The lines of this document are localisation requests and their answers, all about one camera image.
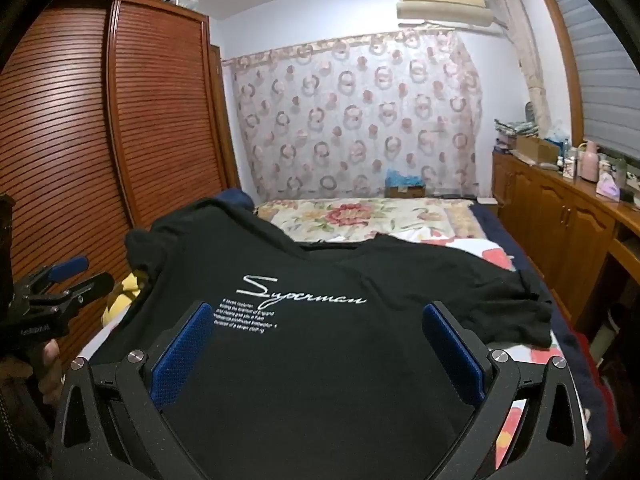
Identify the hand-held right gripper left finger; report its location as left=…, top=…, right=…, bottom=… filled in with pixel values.
left=51, top=301, right=217, bottom=461

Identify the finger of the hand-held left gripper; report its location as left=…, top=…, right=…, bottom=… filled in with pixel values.
left=25, top=256, right=91, bottom=287
left=30, top=272, right=116, bottom=312

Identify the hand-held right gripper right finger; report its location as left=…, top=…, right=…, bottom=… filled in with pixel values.
left=422, top=301, right=587, bottom=461

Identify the black printed t-shirt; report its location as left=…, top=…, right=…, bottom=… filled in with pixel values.
left=125, top=199, right=553, bottom=461

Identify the person's left forearm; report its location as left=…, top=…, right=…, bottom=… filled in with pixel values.
left=0, top=354, right=57, bottom=480

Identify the person's left hand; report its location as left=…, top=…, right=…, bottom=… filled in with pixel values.
left=36, top=339, right=64, bottom=402

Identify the yellow plush toy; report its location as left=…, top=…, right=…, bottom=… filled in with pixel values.
left=100, top=270, right=147, bottom=329

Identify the white strawberry print blanket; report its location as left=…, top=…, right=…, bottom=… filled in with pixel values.
left=380, top=232, right=588, bottom=463

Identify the brown slatted wooden wardrobe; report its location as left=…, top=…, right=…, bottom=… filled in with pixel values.
left=0, top=0, right=242, bottom=361

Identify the wooden sideboard cabinet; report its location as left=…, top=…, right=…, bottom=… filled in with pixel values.
left=491, top=150, right=640, bottom=332

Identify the navy blue sweater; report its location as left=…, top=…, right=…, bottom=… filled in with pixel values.
left=217, top=188, right=257, bottom=209

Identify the small cardboard box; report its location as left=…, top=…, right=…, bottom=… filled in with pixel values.
left=384, top=185, right=426, bottom=200

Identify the floral quilt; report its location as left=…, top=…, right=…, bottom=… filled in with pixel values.
left=254, top=197, right=488, bottom=252

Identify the open cardboard box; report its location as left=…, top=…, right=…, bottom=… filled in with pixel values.
left=515, top=134, right=559, bottom=165

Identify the purple plastic bag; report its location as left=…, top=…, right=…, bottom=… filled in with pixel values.
left=595, top=172, right=624, bottom=203

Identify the stack of papers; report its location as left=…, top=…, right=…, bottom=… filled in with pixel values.
left=494, top=117, right=539, bottom=154

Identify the pink thermos jug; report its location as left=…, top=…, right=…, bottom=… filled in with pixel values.
left=577, top=140, right=601, bottom=184

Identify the pale blue plastic bag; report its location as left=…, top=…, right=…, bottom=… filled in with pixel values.
left=545, top=120, right=571, bottom=144

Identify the pink circle patterned curtain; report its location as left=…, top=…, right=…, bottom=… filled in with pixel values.
left=222, top=27, right=484, bottom=204

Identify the cream side curtain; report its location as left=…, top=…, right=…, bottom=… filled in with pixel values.
left=492, top=0, right=551, bottom=132

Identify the grey window blind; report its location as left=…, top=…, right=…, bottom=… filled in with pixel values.
left=542, top=0, right=640, bottom=162

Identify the cream wall air conditioner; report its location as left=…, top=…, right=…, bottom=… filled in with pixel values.
left=395, top=0, right=494, bottom=27

